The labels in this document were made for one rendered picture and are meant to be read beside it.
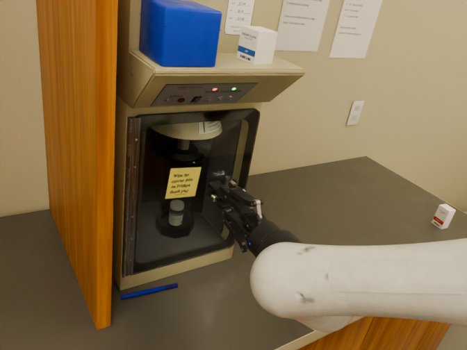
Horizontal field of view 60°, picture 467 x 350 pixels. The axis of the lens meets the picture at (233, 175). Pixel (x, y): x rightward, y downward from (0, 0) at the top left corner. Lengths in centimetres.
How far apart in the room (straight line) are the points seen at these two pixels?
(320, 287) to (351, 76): 136
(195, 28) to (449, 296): 51
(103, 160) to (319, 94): 116
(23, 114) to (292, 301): 89
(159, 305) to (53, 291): 25
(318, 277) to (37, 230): 88
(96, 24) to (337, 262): 47
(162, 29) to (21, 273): 70
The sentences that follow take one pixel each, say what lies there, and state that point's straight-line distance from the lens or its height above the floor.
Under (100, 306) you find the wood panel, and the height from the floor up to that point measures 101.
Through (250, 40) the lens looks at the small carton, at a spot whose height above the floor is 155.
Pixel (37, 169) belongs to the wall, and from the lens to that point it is 129.
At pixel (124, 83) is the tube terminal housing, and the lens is 79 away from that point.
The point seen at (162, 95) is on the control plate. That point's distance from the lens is 73.
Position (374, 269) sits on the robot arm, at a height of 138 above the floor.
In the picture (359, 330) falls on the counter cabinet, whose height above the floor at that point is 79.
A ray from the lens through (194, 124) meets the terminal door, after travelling 85.
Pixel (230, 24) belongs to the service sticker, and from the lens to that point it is 84.
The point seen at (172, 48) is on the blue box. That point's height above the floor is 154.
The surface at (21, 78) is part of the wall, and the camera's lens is 119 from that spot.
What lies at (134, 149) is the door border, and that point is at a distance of 82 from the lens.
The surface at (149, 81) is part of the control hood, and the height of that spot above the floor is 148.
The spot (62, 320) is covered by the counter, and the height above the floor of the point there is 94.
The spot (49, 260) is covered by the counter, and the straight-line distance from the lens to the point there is 114.
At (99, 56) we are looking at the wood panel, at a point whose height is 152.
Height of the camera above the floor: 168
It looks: 28 degrees down
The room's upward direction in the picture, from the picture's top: 10 degrees clockwise
